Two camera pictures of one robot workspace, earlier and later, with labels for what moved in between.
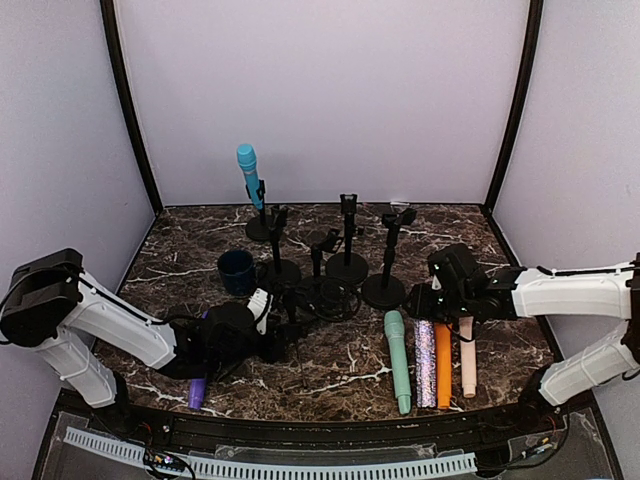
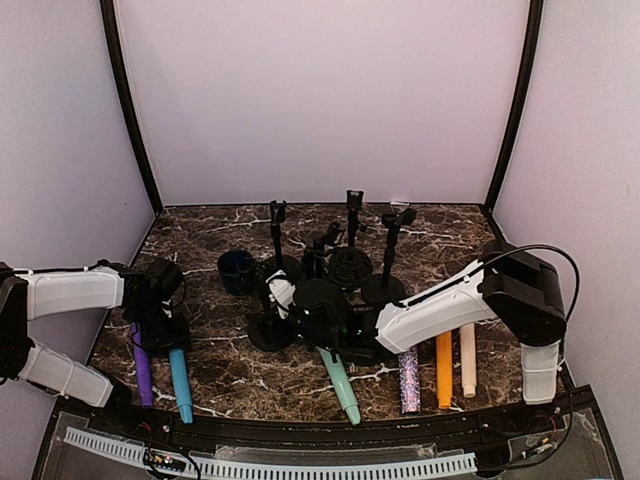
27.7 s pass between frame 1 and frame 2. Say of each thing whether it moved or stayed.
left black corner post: stayed
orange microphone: stayed
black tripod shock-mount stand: moved
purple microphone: moved
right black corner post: stayed
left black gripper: moved
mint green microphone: moved
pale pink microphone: stayed
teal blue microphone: moved
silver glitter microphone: moved
